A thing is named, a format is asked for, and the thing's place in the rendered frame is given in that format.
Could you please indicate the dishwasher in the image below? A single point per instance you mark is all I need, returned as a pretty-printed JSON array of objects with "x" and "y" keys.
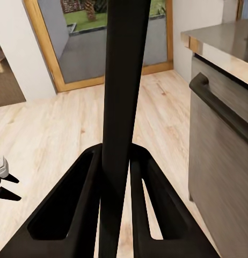
[{"x": 218, "y": 155}]

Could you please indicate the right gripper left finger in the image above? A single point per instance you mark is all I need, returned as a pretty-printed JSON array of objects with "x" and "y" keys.
[{"x": 64, "y": 224}]

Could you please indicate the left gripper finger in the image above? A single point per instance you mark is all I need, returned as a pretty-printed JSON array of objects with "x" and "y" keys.
[
  {"x": 11, "y": 178},
  {"x": 6, "y": 194}
]

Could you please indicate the poster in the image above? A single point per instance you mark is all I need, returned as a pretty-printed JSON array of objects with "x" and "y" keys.
[{"x": 127, "y": 23}]

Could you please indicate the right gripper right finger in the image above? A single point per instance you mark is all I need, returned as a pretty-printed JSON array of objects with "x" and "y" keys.
[{"x": 182, "y": 236}]

